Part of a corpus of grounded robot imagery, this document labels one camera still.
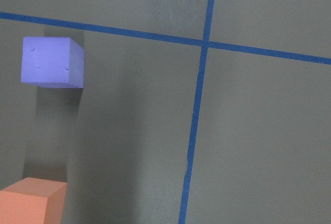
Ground orange foam block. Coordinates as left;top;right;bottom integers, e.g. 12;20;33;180
1;177;67;224

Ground purple foam block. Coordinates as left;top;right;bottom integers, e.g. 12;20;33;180
21;37;84;88

